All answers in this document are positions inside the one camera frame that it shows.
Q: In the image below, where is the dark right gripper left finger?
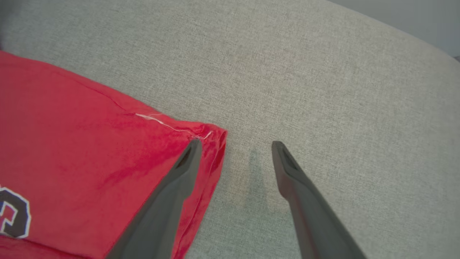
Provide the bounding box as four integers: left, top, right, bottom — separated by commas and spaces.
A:
105, 139, 203, 259

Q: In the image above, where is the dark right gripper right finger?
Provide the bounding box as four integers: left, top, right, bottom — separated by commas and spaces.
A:
271, 140, 367, 259

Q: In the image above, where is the red basketball jersey white trim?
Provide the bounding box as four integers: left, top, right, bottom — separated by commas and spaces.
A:
0, 50, 228, 259

